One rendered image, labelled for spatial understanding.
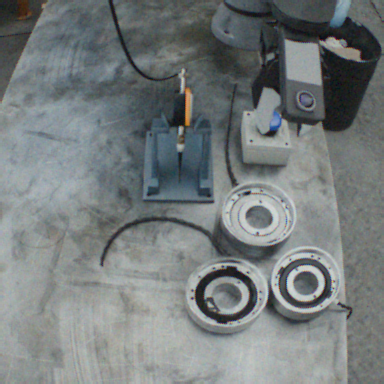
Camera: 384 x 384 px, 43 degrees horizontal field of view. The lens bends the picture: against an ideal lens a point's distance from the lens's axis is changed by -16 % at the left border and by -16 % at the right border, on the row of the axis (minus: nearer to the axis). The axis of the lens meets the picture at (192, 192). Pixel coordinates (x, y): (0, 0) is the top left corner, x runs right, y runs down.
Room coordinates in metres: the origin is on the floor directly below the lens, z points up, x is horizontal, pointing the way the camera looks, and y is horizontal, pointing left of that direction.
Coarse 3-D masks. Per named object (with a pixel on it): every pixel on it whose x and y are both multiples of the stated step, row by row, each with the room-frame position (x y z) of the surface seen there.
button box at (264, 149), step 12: (252, 120) 0.60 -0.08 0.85; (252, 132) 0.57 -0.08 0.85; (276, 132) 0.58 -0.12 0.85; (288, 132) 0.58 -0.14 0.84; (252, 144) 0.55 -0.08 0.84; (264, 144) 0.55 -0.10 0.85; (276, 144) 0.55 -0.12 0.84; (288, 144) 0.56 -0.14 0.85; (252, 156) 0.55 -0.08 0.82; (264, 156) 0.55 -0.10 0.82; (276, 156) 0.55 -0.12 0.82; (288, 156) 0.55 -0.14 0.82
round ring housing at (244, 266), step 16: (208, 272) 0.34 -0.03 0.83; (256, 272) 0.34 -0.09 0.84; (192, 288) 0.32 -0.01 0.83; (208, 288) 0.32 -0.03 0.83; (224, 288) 0.33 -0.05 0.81; (240, 288) 0.32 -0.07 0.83; (192, 304) 0.29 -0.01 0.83; (208, 304) 0.29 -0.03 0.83; (240, 304) 0.30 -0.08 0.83; (256, 304) 0.30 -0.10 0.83; (208, 320) 0.26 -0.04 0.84; (240, 320) 0.27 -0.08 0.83
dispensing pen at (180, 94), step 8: (184, 72) 0.57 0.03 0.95; (184, 80) 0.57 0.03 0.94; (184, 88) 0.56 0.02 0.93; (176, 96) 0.54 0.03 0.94; (184, 96) 0.54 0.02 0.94; (176, 104) 0.53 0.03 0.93; (184, 104) 0.54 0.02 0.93; (176, 112) 0.53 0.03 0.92; (184, 112) 0.53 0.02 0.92; (176, 120) 0.52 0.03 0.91; (184, 120) 0.52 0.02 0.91; (184, 128) 0.53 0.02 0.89; (184, 136) 0.52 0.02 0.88
